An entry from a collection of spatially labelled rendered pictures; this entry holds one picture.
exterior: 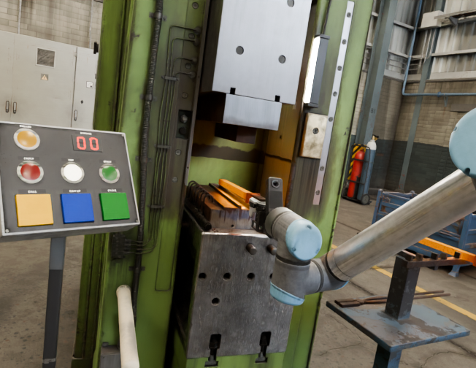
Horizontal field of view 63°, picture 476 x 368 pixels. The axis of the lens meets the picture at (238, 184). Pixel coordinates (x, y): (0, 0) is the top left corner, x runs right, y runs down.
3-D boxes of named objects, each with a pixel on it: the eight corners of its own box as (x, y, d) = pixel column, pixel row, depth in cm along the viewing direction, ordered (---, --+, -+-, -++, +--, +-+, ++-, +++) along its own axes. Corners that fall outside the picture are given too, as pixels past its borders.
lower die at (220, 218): (262, 230, 138) (266, 207, 136) (208, 227, 131) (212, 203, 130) (228, 203, 177) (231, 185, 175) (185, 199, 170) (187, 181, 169)
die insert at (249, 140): (254, 144, 141) (257, 128, 140) (235, 142, 139) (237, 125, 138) (230, 138, 169) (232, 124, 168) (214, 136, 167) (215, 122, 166)
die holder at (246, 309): (286, 352, 143) (306, 236, 137) (185, 358, 131) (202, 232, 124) (238, 286, 196) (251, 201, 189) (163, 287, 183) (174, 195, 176)
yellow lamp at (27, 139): (36, 150, 94) (36, 131, 93) (14, 147, 93) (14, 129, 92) (38, 148, 97) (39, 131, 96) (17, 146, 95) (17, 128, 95)
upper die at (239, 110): (277, 131, 132) (282, 103, 131) (222, 123, 126) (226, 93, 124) (239, 125, 171) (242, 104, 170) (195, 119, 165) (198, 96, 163)
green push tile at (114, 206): (130, 218, 106) (126, 192, 107) (104, 220, 100) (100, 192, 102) (127, 219, 107) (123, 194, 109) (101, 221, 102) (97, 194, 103)
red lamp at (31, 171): (39, 182, 92) (40, 164, 92) (17, 181, 91) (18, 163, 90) (41, 180, 95) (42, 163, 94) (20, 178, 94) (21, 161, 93)
